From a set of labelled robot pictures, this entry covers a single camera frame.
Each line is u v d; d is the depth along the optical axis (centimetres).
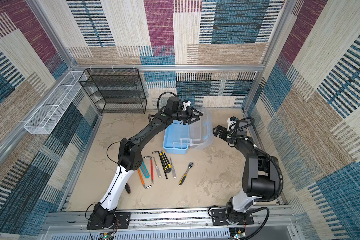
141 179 87
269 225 70
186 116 82
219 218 73
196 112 85
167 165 90
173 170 89
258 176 46
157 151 97
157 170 89
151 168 90
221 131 85
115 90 110
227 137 73
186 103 88
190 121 87
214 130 89
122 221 73
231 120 86
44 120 70
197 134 92
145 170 89
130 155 62
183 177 86
